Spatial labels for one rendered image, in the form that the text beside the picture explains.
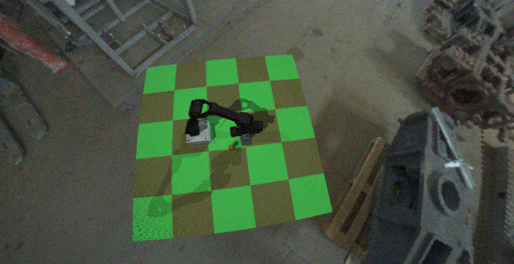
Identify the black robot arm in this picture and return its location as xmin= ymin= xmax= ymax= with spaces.
xmin=185 ymin=99 xmax=263 ymax=136

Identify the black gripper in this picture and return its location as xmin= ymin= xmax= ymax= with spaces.
xmin=230 ymin=127 xmax=260 ymax=137

